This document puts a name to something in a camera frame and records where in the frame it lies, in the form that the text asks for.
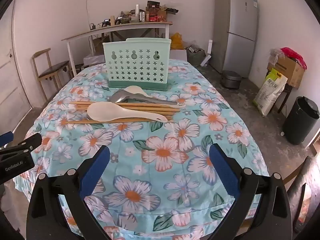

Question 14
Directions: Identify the large white rice spoon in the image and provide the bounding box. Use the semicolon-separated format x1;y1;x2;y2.
87;102;168;122

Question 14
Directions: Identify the white leaning board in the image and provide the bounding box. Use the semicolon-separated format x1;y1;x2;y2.
201;40;213;67

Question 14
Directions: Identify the silver refrigerator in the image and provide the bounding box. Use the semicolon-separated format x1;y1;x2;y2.
210;0;258;78

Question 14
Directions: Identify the dark wooden chair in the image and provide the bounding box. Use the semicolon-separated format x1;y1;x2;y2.
285;160;320;233

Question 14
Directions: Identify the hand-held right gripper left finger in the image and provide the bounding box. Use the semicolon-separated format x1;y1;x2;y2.
26;145;112;240

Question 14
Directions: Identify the brown cardboard box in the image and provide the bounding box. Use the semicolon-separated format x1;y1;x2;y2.
267;52;305;88

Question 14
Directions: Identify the dark rice cooker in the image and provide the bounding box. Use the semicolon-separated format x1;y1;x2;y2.
220;70;242;89

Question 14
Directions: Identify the bundle of wooden chopsticks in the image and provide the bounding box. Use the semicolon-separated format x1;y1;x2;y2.
60;101;181;124

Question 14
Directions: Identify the yellow plastic bag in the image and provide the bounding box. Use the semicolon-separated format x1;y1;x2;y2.
171;32;184;50

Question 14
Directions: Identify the floral blue tablecloth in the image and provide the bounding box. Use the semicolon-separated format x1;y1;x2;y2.
12;59;270;240

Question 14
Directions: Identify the stainless steel spoon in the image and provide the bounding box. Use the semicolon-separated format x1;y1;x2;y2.
109;90;185;106

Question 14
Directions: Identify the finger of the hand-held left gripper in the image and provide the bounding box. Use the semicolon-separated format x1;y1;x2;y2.
0;133;42;162
0;132;14;147

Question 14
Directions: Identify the mint green utensil holder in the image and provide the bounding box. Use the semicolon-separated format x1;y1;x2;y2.
102;38;172;92

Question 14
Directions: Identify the black trash bin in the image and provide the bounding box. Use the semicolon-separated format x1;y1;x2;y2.
282;96;320;145

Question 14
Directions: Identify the red plastic bag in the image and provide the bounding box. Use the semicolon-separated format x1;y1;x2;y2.
280;47;307;70

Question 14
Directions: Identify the small white rice spoon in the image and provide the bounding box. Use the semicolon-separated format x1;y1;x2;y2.
124;85;150;98

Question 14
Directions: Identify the white door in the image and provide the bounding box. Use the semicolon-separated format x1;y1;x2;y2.
0;47;32;130

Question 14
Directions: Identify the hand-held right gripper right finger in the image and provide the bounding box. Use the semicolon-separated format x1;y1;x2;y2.
209;144;293;240

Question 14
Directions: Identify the white green paper towel pack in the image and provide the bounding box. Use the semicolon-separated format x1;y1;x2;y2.
252;68;288;117

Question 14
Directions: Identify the small dark stool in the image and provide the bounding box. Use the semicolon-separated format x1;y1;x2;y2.
277;82;293;113

